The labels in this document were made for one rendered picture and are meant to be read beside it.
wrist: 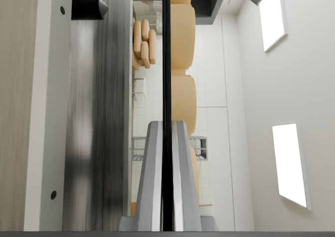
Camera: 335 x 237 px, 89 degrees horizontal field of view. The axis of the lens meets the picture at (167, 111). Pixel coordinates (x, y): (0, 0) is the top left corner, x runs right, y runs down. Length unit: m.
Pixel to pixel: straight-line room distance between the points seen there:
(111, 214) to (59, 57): 0.39
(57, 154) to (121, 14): 0.42
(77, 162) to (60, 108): 0.18
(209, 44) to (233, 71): 0.99
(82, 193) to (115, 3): 0.46
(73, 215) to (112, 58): 0.35
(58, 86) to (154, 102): 4.37
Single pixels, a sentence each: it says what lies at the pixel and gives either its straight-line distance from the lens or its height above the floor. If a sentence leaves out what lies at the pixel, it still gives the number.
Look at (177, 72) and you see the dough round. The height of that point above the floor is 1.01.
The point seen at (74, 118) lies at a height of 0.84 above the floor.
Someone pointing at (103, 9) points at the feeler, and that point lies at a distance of 0.32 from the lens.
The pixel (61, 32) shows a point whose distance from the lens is 0.20.
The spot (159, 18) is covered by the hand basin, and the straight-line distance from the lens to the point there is 5.11.
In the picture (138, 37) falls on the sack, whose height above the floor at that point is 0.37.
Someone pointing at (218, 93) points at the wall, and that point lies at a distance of 4.76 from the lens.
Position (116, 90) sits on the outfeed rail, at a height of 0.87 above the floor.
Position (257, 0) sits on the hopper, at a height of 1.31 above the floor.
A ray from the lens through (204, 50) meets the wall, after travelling 5.13.
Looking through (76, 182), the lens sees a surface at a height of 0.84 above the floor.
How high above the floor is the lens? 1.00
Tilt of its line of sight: level
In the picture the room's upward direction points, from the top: 90 degrees clockwise
